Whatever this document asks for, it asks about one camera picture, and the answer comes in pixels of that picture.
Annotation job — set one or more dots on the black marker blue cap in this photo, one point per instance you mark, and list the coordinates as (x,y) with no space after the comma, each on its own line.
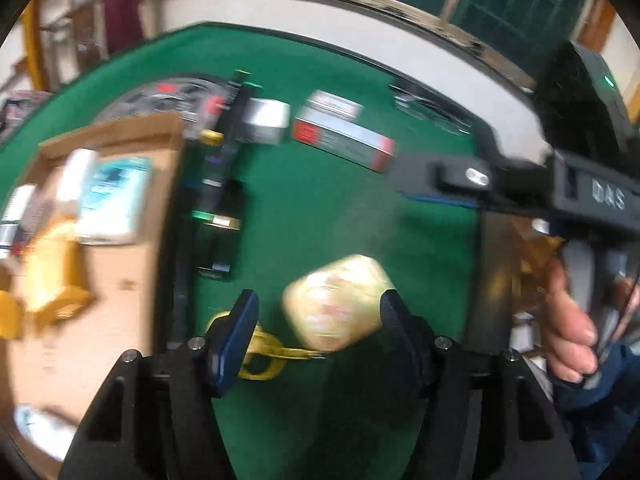
(217,250)

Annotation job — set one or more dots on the black marker yellow cap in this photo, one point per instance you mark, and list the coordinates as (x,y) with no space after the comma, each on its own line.
(212,136)

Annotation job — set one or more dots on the floral cloth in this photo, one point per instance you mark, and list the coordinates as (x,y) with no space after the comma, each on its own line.
(15,105)

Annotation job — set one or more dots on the wooden framed window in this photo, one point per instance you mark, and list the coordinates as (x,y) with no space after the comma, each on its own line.
(510,5)

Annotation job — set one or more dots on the pale rounded case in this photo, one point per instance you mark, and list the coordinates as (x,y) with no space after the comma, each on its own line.
(335,300)

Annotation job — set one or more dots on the cartoon tissue pack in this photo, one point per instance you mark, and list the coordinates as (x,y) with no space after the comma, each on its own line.
(112,200)

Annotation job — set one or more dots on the person's right forearm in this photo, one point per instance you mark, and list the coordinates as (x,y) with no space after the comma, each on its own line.
(600,400)

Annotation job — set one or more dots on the dark wooden chair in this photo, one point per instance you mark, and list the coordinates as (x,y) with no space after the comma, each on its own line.
(87,35)

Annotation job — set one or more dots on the white box pink label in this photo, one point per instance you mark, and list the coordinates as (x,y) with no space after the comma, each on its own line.
(332,104)

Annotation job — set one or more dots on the maroon cloth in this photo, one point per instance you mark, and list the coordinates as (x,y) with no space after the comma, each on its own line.
(122,17)

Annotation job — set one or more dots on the white lotion bottle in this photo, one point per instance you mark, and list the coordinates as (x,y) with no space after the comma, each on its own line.
(75,175)

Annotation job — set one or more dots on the white oblong case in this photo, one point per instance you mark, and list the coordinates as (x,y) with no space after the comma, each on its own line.
(265,120)

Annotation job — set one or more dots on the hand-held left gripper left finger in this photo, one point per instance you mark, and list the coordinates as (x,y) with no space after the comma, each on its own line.
(240,340)

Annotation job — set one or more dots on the person's right hand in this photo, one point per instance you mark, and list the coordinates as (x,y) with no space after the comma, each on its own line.
(570,330)

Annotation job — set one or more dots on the wooden wall shelf unit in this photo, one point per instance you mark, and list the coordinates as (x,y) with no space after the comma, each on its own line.
(32,40)

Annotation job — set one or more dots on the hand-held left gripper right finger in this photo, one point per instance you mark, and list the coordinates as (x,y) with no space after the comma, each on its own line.
(400,335)

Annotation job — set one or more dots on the tall grey red box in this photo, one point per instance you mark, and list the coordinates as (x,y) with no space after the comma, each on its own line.
(345,142)

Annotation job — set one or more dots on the brown cardboard box tray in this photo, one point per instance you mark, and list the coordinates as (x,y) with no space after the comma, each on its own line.
(130,320)

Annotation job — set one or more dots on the eyeglasses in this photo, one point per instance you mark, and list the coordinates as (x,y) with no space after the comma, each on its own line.
(430,105)

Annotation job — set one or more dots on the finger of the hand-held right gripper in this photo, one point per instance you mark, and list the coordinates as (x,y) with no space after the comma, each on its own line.
(450,175)

